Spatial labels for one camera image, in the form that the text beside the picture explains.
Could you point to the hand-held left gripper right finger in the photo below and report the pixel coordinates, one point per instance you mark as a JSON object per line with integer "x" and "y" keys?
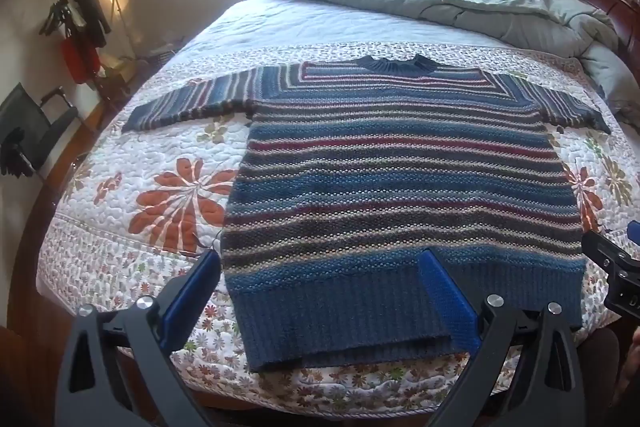
{"x": 445, "y": 294}

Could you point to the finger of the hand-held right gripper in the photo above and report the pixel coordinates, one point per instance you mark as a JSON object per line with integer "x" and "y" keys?
{"x": 600, "y": 249}

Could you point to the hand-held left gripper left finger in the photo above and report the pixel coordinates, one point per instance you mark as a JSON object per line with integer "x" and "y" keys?
{"x": 192, "y": 292}

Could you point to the striped knitted sweater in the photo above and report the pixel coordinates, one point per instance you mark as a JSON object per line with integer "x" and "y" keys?
{"x": 400, "y": 167}

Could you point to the floral quilted bedspread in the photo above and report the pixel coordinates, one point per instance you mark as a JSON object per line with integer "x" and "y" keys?
{"x": 150, "y": 157}

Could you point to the black chair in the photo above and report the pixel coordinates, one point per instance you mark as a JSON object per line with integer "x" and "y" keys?
{"x": 35, "y": 122}

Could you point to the red bag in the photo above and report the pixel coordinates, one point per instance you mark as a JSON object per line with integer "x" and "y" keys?
{"x": 80, "y": 62}

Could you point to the grey-blue comforter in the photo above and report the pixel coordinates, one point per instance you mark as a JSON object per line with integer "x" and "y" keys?
{"x": 480, "y": 7}

